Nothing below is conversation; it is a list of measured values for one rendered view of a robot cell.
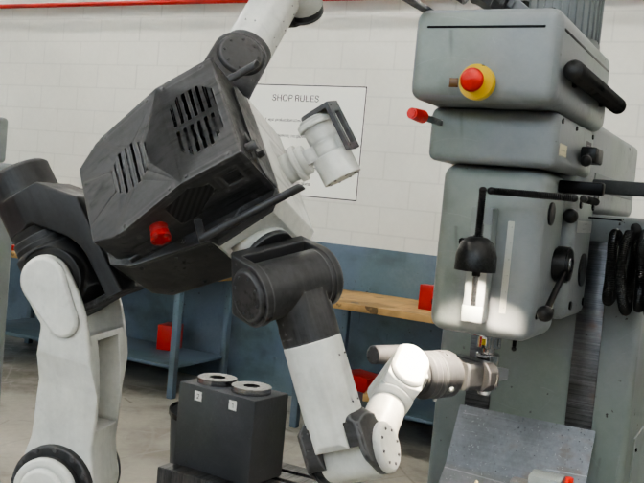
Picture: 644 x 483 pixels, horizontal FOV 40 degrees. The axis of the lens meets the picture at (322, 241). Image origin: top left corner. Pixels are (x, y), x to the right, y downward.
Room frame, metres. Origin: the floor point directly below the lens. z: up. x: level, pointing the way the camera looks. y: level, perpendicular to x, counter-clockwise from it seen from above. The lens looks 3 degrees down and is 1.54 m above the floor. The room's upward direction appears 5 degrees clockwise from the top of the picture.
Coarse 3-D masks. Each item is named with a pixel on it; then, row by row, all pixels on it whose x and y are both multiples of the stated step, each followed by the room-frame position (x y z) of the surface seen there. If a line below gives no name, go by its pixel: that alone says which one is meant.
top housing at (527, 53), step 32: (448, 32) 1.54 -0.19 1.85; (480, 32) 1.52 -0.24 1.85; (512, 32) 1.49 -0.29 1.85; (544, 32) 1.47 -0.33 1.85; (576, 32) 1.55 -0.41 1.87; (416, 64) 1.57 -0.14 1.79; (448, 64) 1.54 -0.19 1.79; (512, 64) 1.49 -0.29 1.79; (544, 64) 1.46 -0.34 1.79; (608, 64) 1.84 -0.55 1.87; (416, 96) 1.58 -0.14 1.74; (448, 96) 1.54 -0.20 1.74; (512, 96) 1.49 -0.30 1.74; (544, 96) 1.47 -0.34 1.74; (576, 96) 1.60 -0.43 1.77
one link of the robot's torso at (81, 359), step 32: (32, 288) 1.44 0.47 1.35; (64, 288) 1.43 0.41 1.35; (64, 320) 1.43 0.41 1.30; (96, 320) 1.59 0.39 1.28; (64, 352) 1.44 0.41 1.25; (96, 352) 1.46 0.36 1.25; (64, 384) 1.46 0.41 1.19; (96, 384) 1.45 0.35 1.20; (64, 416) 1.47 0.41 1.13; (96, 416) 1.46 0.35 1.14; (32, 448) 1.48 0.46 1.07; (64, 448) 1.46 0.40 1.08; (96, 448) 1.48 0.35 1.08; (96, 480) 1.47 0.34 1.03
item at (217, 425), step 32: (192, 384) 1.94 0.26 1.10; (224, 384) 1.94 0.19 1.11; (256, 384) 1.94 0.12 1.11; (192, 416) 1.94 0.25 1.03; (224, 416) 1.88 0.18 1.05; (256, 416) 1.84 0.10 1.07; (192, 448) 1.93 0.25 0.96; (224, 448) 1.88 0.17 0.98; (256, 448) 1.85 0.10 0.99; (256, 480) 1.86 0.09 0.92
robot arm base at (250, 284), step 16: (288, 240) 1.38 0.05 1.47; (304, 240) 1.38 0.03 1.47; (240, 256) 1.31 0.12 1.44; (256, 256) 1.32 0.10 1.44; (272, 256) 1.34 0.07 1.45; (240, 272) 1.28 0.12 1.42; (256, 272) 1.26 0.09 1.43; (336, 272) 1.33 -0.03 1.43; (240, 288) 1.29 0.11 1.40; (256, 288) 1.25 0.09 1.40; (272, 288) 1.26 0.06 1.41; (336, 288) 1.33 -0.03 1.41; (240, 304) 1.30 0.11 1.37; (256, 304) 1.26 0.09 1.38; (272, 304) 1.25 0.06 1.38; (256, 320) 1.27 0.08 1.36
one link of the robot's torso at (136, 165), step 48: (192, 96) 1.41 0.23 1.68; (240, 96) 1.42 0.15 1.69; (96, 144) 1.43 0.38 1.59; (144, 144) 1.35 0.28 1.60; (192, 144) 1.30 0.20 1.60; (240, 144) 1.27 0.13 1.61; (96, 192) 1.39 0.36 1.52; (144, 192) 1.31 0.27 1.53; (192, 192) 1.29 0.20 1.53; (240, 192) 1.32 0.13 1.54; (288, 192) 1.30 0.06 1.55; (96, 240) 1.35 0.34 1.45; (144, 240) 1.34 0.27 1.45; (192, 240) 1.36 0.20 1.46; (240, 240) 1.35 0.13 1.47; (192, 288) 1.47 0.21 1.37
